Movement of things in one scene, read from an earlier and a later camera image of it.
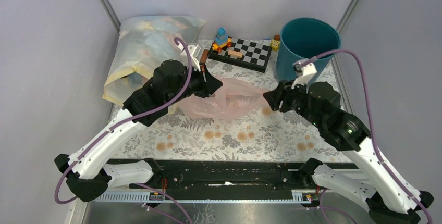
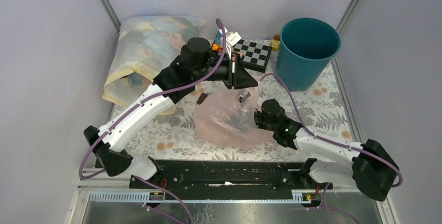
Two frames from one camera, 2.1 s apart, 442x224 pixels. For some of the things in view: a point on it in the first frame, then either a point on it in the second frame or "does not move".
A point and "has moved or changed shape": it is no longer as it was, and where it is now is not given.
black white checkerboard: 253,54 does not move
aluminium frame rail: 280,196 does not move
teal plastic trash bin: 302,39 does not move
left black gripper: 209,84 → 237,77
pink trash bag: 235,97 has moved or changed shape
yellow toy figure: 275,42 does not move
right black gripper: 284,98 → 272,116
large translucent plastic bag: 143,42 does not move
